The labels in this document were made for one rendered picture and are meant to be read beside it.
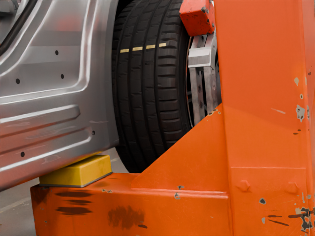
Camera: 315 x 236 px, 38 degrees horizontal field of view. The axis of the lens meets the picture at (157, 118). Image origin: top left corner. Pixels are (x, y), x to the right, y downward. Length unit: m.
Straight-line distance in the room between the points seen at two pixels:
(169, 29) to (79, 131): 0.39
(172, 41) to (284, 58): 0.47
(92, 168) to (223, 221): 0.36
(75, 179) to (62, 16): 0.38
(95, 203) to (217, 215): 0.29
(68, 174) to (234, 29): 0.53
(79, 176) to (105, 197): 0.09
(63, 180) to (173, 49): 0.45
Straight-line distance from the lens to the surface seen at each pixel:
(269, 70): 0.85
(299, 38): 0.84
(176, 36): 1.26
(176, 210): 0.97
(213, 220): 0.95
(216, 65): 1.59
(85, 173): 1.10
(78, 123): 1.08
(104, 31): 1.20
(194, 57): 1.24
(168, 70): 1.22
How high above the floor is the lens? 0.95
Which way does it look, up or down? 7 degrees down
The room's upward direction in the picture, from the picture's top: 6 degrees counter-clockwise
